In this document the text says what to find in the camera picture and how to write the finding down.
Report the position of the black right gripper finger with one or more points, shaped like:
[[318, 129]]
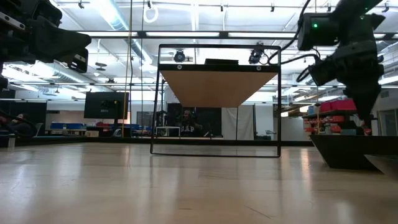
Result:
[[354, 99], [373, 99]]

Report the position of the black wavy square mini plate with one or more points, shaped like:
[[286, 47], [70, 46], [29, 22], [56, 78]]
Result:
[[351, 152]]

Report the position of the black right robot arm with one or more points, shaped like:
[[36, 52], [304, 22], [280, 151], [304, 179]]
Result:
[[320, 31]]

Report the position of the black leaf-shaped mini plate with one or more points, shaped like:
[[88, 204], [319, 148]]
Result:
[[385, 166]]

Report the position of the large red storage bin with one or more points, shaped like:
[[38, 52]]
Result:
[[342, 105]]

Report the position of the small red storage bin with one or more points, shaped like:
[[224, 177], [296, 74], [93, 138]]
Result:
[[326, 107]]

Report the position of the black storage rack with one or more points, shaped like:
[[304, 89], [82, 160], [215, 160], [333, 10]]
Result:
[[335, 123]]

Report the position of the person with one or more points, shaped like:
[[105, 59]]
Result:
[[188, 124], [20, 123]]

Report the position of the black TV monitor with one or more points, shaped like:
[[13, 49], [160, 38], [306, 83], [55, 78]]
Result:
[[105, 105]]

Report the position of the blue storage bins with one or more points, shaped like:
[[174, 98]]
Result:
[[66, 126]]

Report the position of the white curtain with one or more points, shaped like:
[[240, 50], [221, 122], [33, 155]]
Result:
[[237, 123]]

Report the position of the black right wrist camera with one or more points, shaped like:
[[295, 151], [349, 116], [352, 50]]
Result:
[[321, 71]]

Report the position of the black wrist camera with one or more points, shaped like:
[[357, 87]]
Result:
[[79, 62], [321, 71]]

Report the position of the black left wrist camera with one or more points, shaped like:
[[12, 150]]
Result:
[[79, 62]]

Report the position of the small grey post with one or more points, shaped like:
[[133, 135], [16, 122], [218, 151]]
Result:
[[12, 141]]

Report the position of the round black ceiling camera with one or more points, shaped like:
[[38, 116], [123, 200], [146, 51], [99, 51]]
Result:
[[179, 56]]

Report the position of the wooden riser shelf black frame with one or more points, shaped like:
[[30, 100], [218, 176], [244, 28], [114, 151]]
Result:
[[217, 88]]

